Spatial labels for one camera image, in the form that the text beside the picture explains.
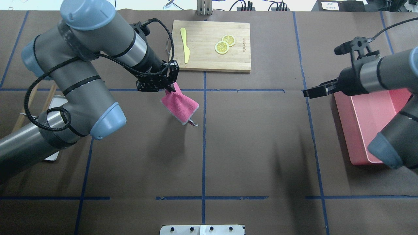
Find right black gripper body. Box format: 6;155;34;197
333;67;364;96

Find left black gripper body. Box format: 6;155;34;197
136;60;179;92

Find pink cleaning cloth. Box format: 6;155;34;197
161;82;200;126

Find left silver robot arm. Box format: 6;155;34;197
0;0;179;183

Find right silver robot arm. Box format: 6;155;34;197
303;48;417;170

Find pink plastic bin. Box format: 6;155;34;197
334;89;411;165

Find yellow plastic knife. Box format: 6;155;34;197
180;28;190;64

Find wooden cutting board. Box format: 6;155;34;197
172;20;252;73

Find lemon slice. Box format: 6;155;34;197
214;41;230;55
221;34;236;47

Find black power box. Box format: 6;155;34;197
311;0;366;12

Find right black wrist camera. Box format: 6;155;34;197
333;37;380;60

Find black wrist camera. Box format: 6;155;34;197
333;37;380;60
130;21;151;37

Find right black camera cable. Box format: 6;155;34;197
366;17;418;43

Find black camera cable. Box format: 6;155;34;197
24;18;175;132
366;17;418;43

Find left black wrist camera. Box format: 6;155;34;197
130;21;151;37

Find aluminium frame post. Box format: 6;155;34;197
196;0;213;15

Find left black camera cable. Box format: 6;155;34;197
24;18;175;132

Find white metal base plate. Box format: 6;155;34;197
159;224;246;235

